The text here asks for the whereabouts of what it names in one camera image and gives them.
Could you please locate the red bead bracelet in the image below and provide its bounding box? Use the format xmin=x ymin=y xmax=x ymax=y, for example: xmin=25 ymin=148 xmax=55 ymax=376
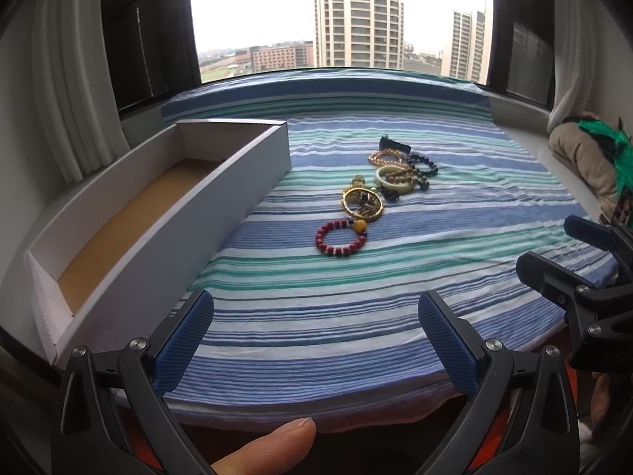
xmin=315 ymin=218 xmax=369 ymax=258

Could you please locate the dark window panel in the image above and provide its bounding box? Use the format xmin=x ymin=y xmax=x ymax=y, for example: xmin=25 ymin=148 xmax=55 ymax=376
xmin=487 ymin=0 xmax=559 ymax=110
xmin=101 ymin=0 xmax=201 ymax=110

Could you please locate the dark bead bracelet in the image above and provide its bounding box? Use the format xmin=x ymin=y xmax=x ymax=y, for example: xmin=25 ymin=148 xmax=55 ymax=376
xmin=406 ymin=152 xmax=440 ymax=180

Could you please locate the person's right hand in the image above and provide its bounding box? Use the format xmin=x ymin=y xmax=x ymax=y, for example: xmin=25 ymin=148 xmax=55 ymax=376
xmin=591 ymin=373 xmax=621 ymax=436

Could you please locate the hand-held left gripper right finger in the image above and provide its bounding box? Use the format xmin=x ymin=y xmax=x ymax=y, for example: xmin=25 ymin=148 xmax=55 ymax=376
xmin=418 ymin=289 xmax=582 ymax=475

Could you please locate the slim apartment tower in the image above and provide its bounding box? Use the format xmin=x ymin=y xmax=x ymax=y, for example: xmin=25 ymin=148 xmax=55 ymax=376
xmin=451 ymin=10 xmax=488 ymax=80

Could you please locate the white cardboard box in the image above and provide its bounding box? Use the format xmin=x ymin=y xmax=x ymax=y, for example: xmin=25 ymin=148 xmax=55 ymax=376
xmin=27 ymin=119 xmax=292 ymax=363

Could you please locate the gold bangle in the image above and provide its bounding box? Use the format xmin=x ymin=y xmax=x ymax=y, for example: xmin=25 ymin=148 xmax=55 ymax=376
xmin=340 ymin=185 xmax=385 ymax=222

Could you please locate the low brick building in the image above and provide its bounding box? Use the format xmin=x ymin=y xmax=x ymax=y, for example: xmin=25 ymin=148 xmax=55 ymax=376
xmin=250 ymin=44 xmax=315 ymax=72

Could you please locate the brown wooden bead bracelet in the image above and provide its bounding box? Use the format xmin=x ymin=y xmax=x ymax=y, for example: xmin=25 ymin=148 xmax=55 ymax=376
xmin=381 ymin=168 xmax=431 ymax=191

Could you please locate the pale green jade bangle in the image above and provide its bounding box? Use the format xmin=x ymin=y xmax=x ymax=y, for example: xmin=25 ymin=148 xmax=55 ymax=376
xmin=374 ymin=165 xmax=415 ymax=194

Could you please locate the white pleated curtain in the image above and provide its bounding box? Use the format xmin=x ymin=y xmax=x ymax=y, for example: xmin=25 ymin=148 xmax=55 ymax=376
xmin=30 ymin=0 xmax=129 ymax=184
xmin=549 ymin=0 xmax=609 ymax=134

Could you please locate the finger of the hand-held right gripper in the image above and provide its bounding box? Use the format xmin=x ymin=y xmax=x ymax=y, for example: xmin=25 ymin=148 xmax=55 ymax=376
xmin=564 ymin=215 xmax=633 ymax=283
xmin=515 ymin=251 xmax=633 ymax=373

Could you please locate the tall apartment tower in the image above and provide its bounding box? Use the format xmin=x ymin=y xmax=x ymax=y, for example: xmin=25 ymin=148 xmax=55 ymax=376
xmin=315 ymin=0 xmax=404 ymax=68

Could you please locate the person's left hand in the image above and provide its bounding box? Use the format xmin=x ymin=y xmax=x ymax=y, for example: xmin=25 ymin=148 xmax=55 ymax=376
xmin=210 ymin=418 xmax=317 ymax=475

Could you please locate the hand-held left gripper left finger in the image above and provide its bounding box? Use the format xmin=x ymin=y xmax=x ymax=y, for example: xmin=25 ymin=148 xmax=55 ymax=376
xmin=58 ymin=289 xmax=216 ymax=475

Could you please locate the amber bead bracelet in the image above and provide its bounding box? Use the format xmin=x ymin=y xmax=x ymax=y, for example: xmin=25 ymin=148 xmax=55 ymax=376
xmin=367 ymin=148 xmax=404 ymax=169

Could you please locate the blue green striped cloth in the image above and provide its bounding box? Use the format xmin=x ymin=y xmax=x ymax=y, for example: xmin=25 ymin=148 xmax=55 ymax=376
xmin=161 ymin=70 xmax=619 ymax=426

